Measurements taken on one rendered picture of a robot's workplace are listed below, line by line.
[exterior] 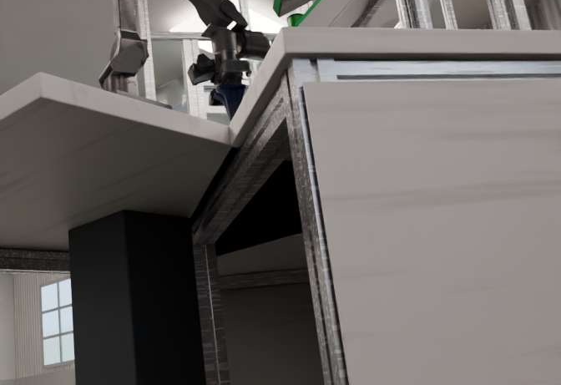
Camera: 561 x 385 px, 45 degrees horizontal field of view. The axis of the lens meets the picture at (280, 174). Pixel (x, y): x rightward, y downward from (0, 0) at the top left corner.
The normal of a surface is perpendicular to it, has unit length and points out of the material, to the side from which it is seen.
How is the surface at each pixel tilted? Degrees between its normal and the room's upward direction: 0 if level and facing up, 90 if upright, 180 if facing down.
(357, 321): 90
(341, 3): 90
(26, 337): 90
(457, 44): 90
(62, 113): 180
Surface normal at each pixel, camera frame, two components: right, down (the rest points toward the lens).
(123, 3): 0.50, -0.30
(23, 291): -0.61, -0.14
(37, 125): 0.13, 0.95
